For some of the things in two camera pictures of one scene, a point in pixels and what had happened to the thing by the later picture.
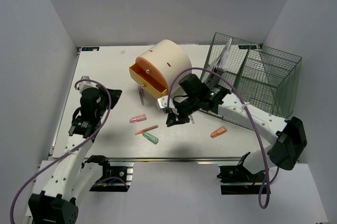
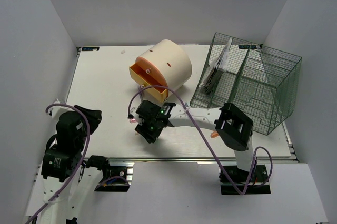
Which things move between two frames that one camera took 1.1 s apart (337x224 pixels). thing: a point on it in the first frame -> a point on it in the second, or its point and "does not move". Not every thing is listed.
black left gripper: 115,94 -> 94,116
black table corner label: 90,49 does not move
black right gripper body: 187,106 -> 149,129
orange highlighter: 218,131 does not move
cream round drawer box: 156,66 does not move
